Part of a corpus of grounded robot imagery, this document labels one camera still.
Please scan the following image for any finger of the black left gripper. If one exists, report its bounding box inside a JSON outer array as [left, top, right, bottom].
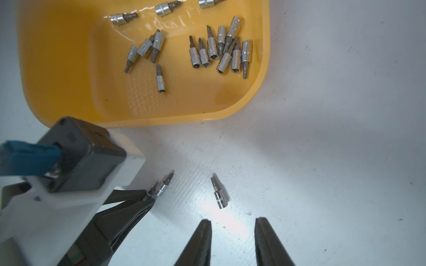
[[103, 190, 147, 205], [94, 198, 155, 253]]

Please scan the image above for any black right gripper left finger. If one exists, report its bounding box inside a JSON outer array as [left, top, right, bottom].
[[175, 219, 213, 266]]

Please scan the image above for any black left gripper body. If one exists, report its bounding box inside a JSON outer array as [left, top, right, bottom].
[[0, 129, 147, 266]]

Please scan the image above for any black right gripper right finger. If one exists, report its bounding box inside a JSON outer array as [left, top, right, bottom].
[[254, 217, 295, 266]]

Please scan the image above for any yellow plastic storage box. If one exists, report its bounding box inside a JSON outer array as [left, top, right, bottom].
[[15, 1, 271, 128]]

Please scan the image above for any silver bit in box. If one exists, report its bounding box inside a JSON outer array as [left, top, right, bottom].
[[154, 1, 181, 17]]

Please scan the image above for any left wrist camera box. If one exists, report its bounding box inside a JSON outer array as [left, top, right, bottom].
[[38, 116, 127, 193]]

